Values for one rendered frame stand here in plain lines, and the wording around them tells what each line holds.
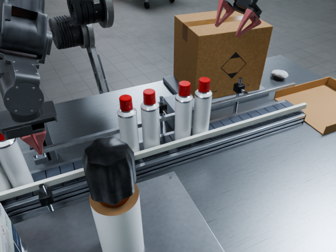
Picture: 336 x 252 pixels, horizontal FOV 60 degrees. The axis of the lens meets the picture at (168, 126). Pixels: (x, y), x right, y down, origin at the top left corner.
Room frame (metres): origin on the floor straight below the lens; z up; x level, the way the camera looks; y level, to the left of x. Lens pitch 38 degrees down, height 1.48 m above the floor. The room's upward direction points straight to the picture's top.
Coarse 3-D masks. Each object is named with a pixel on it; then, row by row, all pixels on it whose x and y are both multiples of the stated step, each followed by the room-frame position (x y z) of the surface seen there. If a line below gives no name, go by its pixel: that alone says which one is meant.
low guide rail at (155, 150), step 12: (288, 108) 0.83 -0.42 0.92; (300, 108) 0.85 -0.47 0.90; (252, 120) 0.76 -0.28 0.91; (264, 120) 0.78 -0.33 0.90; (204, 132) 0.70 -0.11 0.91; (216, 132) 0.71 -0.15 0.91; (168, 144) 0.64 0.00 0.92; (180, 144) 0.66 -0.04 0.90; (144, 156) 0.61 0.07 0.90; (48, 180) 0.50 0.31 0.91; (60, 180) 0.51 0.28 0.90; (0, 192) 0.46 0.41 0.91; (12, 192) 0.47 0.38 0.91; (24, 192) 0.48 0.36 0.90
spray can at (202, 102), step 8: (200, 80) 0.72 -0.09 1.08; (208, 80) 0.72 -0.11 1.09; (200, 88) 0.71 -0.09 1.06; (208, 88) 0.72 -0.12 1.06; (200, 96) 0.71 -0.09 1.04; (208, 96) 0.71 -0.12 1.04; (200, 104) 0.70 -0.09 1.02; (208, 104) 0.71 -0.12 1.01; (200, 112) 0.70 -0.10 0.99; (208, 112) 0.71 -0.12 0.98; (200, 120) 0.70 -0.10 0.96; (208, 120) 0.71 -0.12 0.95; (192, 128) 0.72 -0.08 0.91; (200, 128) 0.70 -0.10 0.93
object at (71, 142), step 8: (272, 88) 0.88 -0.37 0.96; (280, 88) 0.90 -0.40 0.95; (240, 96) 0.83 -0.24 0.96; (248, 96) 0.84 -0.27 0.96; (216, 104) 0.79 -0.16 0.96; (224, 104) 0.80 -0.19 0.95; (192, 112) 0.75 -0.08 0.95; (160, 120) 0.71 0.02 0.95; (112, 128) 0.66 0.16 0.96; (88, 136) 0.62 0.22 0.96; (96, 136) 0.63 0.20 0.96; (104, 136) 0.64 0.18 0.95; (56, 144) 0.59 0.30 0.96; (64, 144) 0.59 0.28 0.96; (72, 144) 0.60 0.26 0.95; (24, 152) 0.56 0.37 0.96; (32, 152) 0.56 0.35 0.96
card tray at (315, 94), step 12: (300, 84) 1.07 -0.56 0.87; (312, 84) 1.10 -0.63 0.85; (324, 84) 1.14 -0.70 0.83; (276, 96) 1.02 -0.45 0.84; (288, 96) 1.04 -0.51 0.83; (300, 96) 1.04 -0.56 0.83; (312, 96) 1.04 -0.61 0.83; (324, 96) 1.04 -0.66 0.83; (312, 108) 0.95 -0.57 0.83; (324, 108) 0.95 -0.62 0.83; (312, 120) 0.87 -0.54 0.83; (324, 120) 0.87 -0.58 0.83; (324, 132) 0.79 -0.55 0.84
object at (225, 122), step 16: (256, 112) 0.85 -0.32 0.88; (208, 128) 0.76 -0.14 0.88; (240, 128) 0.76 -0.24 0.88; (160, 144) 0.68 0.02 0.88; (192, 144) 0.68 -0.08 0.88; (80, 160) 0.61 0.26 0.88; (144, 160) 0.61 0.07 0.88; (32, 176) 0.55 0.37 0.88; (48, 176) 0.55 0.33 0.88; (32, 192) 0.50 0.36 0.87
